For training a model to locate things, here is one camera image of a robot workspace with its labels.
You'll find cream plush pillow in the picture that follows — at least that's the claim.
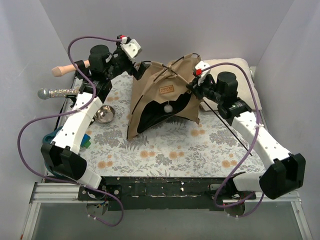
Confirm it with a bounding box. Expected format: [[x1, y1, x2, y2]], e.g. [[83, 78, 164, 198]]
[[199, 57, 263, 112]]

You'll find beige fabric pet tent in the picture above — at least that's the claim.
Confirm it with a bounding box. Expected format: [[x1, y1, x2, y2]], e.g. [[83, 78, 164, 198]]
[[126, 52, 203, 141]]

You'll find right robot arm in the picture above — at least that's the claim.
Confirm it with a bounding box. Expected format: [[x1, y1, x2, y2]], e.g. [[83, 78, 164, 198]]
[[187, 71, 306, 200]]

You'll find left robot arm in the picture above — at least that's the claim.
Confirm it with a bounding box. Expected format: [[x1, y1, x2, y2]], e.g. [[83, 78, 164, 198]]
[[41, 41, 147, 200]]

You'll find stainless steel pet bowl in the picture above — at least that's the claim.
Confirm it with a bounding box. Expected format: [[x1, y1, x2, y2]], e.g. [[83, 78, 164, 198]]
[[94, 105, 115, 124]]

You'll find white pompom cat toy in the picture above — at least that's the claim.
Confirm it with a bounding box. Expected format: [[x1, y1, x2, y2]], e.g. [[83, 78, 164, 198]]
[[163, 104, 173, 113]]

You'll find peach toy microphone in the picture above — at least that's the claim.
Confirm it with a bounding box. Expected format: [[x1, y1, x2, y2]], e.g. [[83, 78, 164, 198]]
[[51, 60, 90, 77]]

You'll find silver glitter toy microphone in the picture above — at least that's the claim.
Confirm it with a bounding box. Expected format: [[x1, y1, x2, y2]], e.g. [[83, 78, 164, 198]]
[[37, 88, 79, 100]]

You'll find floral patterned table mat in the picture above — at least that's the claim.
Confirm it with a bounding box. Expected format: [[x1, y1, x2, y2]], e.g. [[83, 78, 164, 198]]
[[79, 74, 265, 177]]

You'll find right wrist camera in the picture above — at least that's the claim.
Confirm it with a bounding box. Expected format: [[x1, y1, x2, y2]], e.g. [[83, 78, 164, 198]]
[[193, 61, 210, 86]]

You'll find black table front frame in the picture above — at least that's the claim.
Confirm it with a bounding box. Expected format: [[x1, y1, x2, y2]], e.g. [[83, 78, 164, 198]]
[[77, 176, 250, 211]]

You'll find aluminium rail frame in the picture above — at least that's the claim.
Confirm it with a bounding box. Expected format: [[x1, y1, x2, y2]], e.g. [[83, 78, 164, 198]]
[[22, 183, 313, 240]]

